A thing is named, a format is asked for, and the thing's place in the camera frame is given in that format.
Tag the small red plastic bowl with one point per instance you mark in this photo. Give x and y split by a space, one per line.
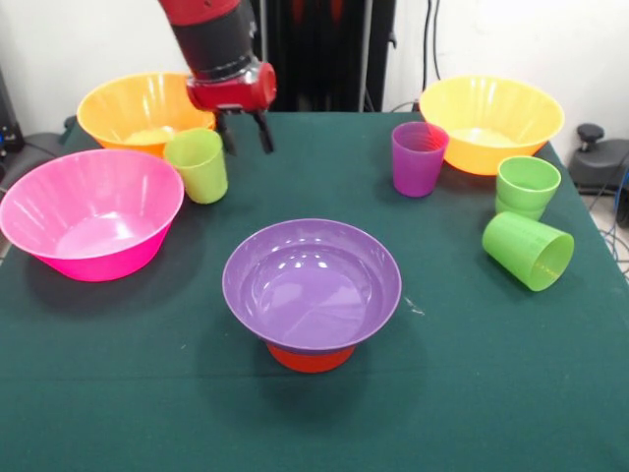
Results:
309 361

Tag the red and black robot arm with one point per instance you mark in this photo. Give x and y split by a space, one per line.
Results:
216 34

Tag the green plastic cup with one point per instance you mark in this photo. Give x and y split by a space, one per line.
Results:
526 192
199 177
526 251

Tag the purple plastic bowl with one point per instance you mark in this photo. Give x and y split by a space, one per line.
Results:
314 290

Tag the dark green table cloth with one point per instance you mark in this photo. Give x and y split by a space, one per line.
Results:
147 393

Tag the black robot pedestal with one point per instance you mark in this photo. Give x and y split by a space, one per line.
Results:
324 49

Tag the black equipment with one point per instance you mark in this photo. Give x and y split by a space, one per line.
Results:
10 113

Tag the large pink plastic bowl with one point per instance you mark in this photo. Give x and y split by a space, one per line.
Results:
88 236

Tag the large orange plastic bowl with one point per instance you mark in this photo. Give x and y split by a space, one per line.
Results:
491 108
128 108

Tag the black knobbed stand base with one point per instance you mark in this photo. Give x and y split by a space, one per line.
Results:
604 162

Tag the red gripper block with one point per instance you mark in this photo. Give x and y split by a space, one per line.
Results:
236 96

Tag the grey round stand base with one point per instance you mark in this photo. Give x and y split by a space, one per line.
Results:
41 145

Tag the purple plastic cup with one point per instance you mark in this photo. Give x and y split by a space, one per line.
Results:
413 167

